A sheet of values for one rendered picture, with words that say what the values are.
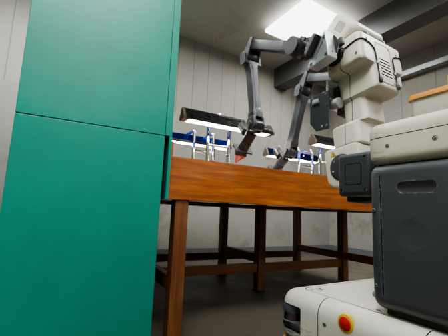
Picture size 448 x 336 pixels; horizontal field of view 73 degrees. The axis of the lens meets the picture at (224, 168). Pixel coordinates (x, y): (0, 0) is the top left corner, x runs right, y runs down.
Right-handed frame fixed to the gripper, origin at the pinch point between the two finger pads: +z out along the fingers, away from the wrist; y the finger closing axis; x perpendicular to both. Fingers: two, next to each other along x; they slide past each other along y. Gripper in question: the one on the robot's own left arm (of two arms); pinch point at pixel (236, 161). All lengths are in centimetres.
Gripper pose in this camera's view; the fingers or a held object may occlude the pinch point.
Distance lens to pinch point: 166.0
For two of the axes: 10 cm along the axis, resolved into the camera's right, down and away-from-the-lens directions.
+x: 2.7, 6.8, -6.9
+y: -8.8, -1.2, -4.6
